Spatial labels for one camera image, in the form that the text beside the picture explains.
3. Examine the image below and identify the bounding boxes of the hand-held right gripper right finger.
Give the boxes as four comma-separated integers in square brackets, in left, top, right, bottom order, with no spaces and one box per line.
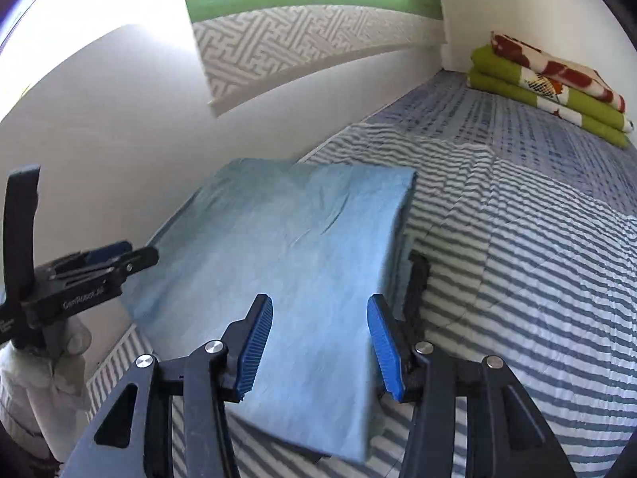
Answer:
[367,294,578,478]

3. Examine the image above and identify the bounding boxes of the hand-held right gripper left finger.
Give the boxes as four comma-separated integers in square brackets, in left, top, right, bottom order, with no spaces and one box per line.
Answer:
[62,294,274,478]

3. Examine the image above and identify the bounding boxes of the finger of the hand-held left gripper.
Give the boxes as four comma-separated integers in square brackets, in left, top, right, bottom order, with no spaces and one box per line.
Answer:
[87,241,133,264]
[112,245,160,276]

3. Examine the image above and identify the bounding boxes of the light blue jeans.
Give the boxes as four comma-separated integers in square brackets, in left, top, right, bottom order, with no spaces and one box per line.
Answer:
[122,158,419,464]

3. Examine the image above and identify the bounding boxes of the blue white striped bed quilt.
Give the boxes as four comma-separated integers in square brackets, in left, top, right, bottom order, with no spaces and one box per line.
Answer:
[87,70,637,478]

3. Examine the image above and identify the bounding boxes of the folded green floral blanket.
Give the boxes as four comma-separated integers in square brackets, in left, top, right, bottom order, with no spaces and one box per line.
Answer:
[467,31,635,149]

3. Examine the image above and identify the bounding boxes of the green wall poster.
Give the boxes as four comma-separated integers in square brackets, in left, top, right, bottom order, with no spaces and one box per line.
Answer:
[176,0,446,119]

